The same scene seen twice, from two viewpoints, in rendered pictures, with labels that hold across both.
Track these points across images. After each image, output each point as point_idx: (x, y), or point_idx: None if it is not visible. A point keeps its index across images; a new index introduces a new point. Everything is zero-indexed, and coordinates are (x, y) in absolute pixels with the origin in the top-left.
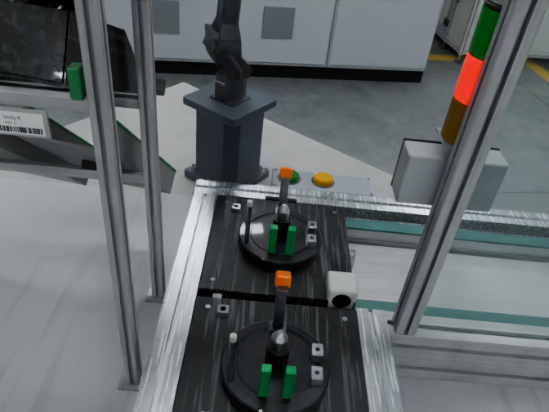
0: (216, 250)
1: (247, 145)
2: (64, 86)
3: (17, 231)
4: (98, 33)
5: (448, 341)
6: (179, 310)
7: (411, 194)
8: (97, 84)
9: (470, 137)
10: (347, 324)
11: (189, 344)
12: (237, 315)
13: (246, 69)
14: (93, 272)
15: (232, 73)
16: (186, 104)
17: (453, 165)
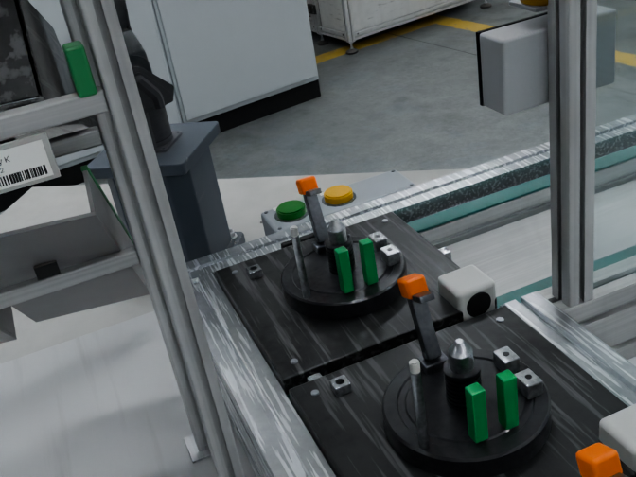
0: (270, 328)
1: (207, 201)
2: (44, 98)
3: None
4: None
5: (634, 287)
6: (274, 421)
7: (520, 97)
8: (112, 61)
9: None
10: (507, 323)
11: (329, 444)
12: (362, 382)
13: (166, 88)
14: (85, 468)
15: (150, 100)
16: (95, 177)
17: (562, 26)
